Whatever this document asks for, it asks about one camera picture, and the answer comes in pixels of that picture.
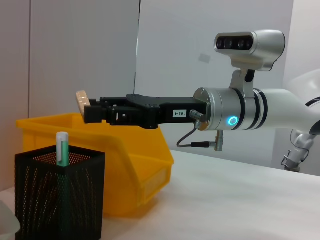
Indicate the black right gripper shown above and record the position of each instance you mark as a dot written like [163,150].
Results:
[175,110]

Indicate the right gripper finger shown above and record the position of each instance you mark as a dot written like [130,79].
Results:
[95,114]

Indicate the beige eraser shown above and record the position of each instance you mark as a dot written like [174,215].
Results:
[82,101]

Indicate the green pen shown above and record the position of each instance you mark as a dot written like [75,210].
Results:
[62,150]

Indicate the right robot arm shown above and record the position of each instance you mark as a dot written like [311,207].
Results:
[250,110]

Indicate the black mesh pen holder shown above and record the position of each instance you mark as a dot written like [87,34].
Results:
[37,195]

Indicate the yellow plastic bin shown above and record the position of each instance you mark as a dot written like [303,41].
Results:
[140,145]

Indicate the grey tape patch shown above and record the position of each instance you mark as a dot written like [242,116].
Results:
[204,58]

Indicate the pale green glass bowl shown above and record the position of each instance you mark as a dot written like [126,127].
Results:
[7,217]

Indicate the silver rounded device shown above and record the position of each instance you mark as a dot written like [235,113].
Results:
[250,50]

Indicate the white humanoid robot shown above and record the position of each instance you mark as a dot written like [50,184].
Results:
[300,150]

